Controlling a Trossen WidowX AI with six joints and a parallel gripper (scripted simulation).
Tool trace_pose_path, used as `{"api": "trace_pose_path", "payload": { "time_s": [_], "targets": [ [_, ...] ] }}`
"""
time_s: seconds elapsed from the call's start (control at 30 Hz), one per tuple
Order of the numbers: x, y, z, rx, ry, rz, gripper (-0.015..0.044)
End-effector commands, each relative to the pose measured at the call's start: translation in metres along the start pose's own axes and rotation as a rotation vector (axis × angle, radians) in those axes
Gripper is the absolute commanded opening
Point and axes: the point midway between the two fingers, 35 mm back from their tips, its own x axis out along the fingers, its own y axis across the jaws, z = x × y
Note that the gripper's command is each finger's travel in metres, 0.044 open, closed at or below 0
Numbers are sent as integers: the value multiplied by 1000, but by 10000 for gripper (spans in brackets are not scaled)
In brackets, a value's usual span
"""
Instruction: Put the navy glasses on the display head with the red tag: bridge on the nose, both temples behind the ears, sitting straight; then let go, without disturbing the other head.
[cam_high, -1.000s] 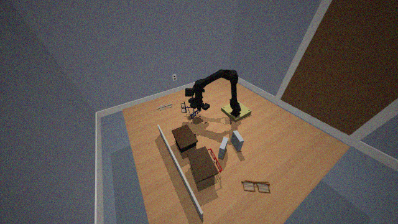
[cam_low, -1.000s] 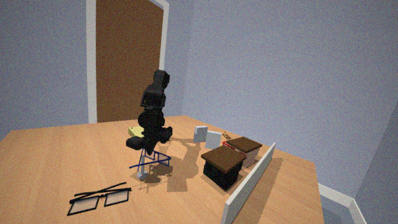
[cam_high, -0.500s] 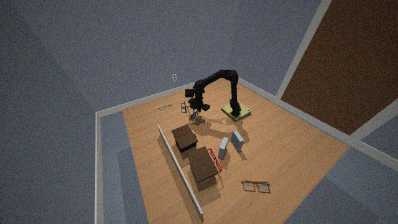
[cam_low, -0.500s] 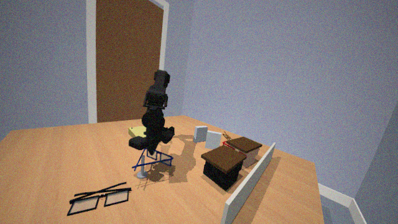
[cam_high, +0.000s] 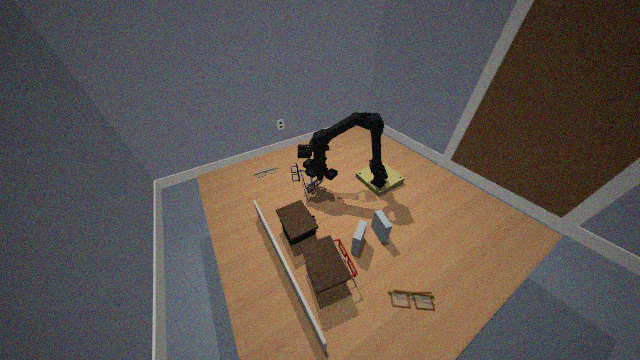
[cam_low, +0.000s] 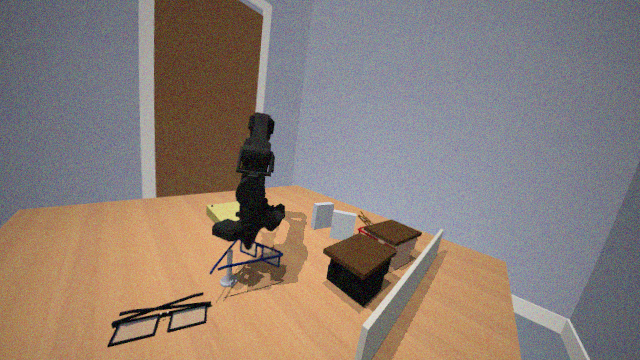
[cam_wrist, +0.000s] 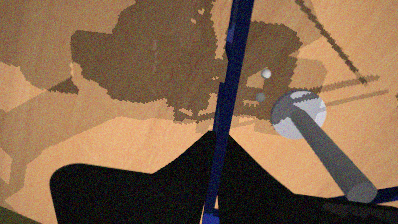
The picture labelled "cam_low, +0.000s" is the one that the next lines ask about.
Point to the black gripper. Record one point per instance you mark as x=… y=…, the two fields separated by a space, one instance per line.
x=233 y=230

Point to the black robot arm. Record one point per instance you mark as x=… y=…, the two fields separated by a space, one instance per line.
x=256 y=156

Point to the black-framed glasses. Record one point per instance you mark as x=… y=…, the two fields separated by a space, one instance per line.
x=140 y=328

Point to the long white flat bar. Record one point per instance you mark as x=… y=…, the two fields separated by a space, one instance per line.
x=378 y=325

